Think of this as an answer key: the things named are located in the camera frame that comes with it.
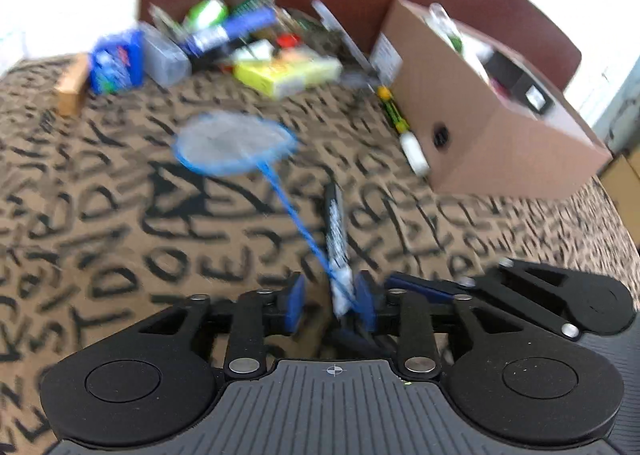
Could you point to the red small item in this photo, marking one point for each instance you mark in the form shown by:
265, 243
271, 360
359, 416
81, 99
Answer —
288, 40

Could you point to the clear bottle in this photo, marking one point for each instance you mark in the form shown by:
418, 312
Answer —
445, 27

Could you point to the blue gum packet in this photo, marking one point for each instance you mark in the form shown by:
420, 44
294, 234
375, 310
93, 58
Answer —
116, 62

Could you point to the blue cylindrical tube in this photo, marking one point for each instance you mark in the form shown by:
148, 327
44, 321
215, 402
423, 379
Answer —
230, 30

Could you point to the plain cardboard carton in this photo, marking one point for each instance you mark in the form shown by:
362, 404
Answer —
622, 177

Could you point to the black carton box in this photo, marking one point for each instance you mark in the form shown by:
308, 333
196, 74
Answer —
520, 80

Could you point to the clear plastic case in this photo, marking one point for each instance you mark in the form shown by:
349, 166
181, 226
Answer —
162, 57

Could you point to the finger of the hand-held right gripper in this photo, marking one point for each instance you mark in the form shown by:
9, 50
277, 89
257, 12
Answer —
420, 287

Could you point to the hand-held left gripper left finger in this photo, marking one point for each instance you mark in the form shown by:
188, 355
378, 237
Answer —
296, 306

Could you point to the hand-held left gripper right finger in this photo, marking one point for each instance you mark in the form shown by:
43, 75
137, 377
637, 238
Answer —
364, 304

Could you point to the green pen with white cap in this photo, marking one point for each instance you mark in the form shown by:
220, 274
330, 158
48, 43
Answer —
404, 130

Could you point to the green and white tube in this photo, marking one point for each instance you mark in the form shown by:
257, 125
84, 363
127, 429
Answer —
206, 12

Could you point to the tan wooden block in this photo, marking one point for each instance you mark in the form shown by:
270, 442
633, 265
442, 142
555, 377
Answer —
72, 85

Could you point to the black marker pen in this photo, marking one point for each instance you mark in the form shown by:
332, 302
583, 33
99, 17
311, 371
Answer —
336, 235

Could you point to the green circuit board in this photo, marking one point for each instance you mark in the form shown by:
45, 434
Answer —
255, 0

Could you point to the brown cardboard box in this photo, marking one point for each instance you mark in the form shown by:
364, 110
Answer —
480, 135

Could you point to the clear long plastic tube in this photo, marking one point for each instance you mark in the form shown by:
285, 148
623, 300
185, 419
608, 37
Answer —
342, 35

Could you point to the blue rimmed hand net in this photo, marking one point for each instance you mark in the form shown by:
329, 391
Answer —
230, 140

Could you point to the yellow carton box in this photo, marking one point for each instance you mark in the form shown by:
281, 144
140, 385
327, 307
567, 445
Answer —
287, 71

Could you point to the printed brown blanket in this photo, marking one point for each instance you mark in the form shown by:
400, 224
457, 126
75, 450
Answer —
100, 215

